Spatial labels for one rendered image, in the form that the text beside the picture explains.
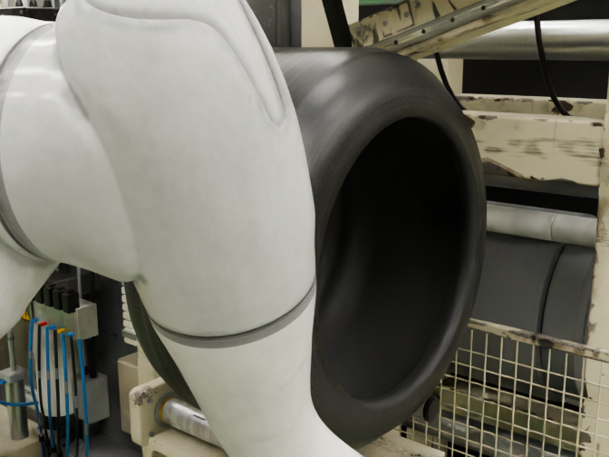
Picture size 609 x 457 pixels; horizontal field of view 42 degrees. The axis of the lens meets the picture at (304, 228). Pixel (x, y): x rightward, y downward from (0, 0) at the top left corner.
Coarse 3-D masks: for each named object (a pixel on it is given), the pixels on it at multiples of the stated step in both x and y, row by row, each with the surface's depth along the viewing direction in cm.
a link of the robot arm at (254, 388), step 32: (288, 320) 43; (192, 352) 43; (224, 352) 43; (256, 352) 43; (288, 352) 45; (192, 384) 47; (224, 384) 45; (256, 384) 45; (288, 384) 47; (224, 416) 47; (256, 416) 47; (288, 416) 48; (224, 448) 51; (256, 448) 49; (288, 448) 50; (320, 448) 52
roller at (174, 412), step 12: (168, 408) 131; (180, 408) 130; (192, 408) 129; (168, 420) 131; (180, 420) 129; (192, 420) 127; (204, 420) 126; (192, 432) 127; (204, 432) 125; (216, 444) 124
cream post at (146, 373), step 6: (138, 342) 145; (138, 348) 146; (138, 354) 146; (144, 354) 145; (138, 360) 146; (144, 360) 145; (138, 366) 147; (144, 366) 145; (150, 366) 144; (138, 372) 147; (144, 372) 146; (150, 372) 144; (156, 372) 143; (144, 378) 146; (150, 378) 145; (156, 378) 144; (144, 450) 150; (144, 456) 150
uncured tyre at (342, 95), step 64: (320, 64) 104; (384, 64) 108; (320, 128) 98; (384, 128) 105; (448, 128) 118; (320, 192) 97; (384, 192) 149; (448, 192) 140; (320, 256) 98; (384, 256) 150; (448, 256) 142; (320, 320) 148; (384, 320) 145; (448, 320) 130; (320, 384) 103; (384, 384) 135
